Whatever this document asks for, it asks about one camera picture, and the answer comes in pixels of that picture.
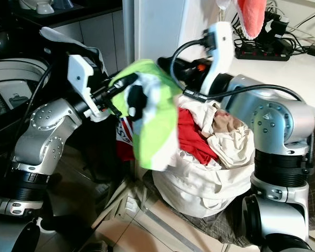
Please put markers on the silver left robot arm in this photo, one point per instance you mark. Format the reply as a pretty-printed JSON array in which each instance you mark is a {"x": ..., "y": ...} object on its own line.
[{"x": 44, "y": 118}]

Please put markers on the white tall appliance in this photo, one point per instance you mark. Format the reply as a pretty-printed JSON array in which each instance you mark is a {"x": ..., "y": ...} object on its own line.
[{"x": 163, "y": 26}]

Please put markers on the green and white garment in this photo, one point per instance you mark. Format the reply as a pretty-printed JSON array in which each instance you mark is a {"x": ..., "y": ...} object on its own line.
[{"x": 157, "y": 136}]

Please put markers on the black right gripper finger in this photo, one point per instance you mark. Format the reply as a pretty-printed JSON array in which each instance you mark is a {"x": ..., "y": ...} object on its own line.
[{"x": 170, "y": 66}]

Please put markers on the black power adapter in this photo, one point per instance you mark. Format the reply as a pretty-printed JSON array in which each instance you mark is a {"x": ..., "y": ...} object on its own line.
[{"x": 277, "y": 26}]

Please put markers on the black top-load washing machine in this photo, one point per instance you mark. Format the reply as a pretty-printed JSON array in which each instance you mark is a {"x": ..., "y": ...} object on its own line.
[{"x": 2, "y": 68}]

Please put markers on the red and white printed garment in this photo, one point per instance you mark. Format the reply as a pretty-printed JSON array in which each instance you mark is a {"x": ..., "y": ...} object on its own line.
[{"x": 124, "y": 142}]

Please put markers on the pinkish garment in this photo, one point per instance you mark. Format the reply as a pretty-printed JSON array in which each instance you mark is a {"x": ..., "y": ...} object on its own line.
[{"x": 224, "y": 123}]

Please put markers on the white cloth on washer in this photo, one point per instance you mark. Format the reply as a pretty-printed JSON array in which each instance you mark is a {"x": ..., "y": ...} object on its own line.
[{"x": 63, "y": 39}]

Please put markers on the grey cabinet with dark top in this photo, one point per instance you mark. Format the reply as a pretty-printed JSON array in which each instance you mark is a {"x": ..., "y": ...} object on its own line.
[{"x": 100, "y": 26}]

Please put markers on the white container on cabinet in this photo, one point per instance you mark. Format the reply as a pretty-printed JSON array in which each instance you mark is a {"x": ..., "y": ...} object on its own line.
[{"x": 44, "y": 5}]

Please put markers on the black power strip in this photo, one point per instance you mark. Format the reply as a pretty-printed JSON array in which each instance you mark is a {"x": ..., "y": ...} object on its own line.
[{"x": 265, "y": 52}]

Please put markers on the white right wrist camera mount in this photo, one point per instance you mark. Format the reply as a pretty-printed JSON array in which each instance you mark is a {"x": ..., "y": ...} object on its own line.
[{"x": 219, "y": 50}]

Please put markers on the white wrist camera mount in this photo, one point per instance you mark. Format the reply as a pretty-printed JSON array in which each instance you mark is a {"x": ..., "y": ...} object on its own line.
[
  {"x": 81, "y": 73},
  {"x": 219, "y": 50}
]

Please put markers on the beige crumpled garment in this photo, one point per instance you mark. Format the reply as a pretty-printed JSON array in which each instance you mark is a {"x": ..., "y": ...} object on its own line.
[{"x": 205, "y": 184}]

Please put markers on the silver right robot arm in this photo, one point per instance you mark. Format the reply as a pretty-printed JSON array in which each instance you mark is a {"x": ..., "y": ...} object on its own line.
[{"x": 278, "y": 126}]

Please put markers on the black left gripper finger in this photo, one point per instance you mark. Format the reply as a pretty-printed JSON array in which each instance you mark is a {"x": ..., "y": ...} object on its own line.
[
  {"x": 135, "y": 102},
  {"x": 121, "y": 84}
]

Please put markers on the pink red hanging cloth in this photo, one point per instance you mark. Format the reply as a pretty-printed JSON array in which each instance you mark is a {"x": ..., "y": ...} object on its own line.
[{"x": 252, "y": 16}]

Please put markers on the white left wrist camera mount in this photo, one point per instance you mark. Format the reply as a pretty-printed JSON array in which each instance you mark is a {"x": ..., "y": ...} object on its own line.
[{"x": 81, "y": 73}]

